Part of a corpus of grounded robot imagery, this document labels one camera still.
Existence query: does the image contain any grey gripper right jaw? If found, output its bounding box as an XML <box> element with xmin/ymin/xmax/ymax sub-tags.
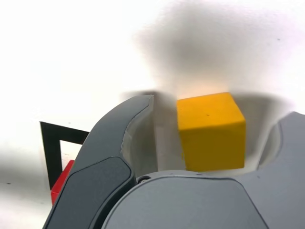
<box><xmin>102</xmin><ymin>110</ymin><xmax>305</xmax><ymax>229</ymax></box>

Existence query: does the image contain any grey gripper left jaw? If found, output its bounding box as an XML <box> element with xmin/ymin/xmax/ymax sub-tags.
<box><xmin>43</xmin><ymin>94</ymin><xmax>159</xmax><ymax>229</ymax></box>

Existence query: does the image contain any red cube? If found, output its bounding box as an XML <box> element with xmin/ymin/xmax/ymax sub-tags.
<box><xmin>51</xmin><ymin>160</ymin><xmax>76</xmax><ymax>206</ymax></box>

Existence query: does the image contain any yellow cube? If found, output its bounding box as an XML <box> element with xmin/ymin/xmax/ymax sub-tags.
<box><xmin>176</xmin><ymin>92</ymin><xmax>246</xmax><ymax>172</ymax></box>

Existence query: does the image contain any black tape square outline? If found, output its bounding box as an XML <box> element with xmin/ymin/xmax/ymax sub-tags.
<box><xmin>40</xmin><ymin>121</ymin><xmax>90</xmax><ymax>191</ymax></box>

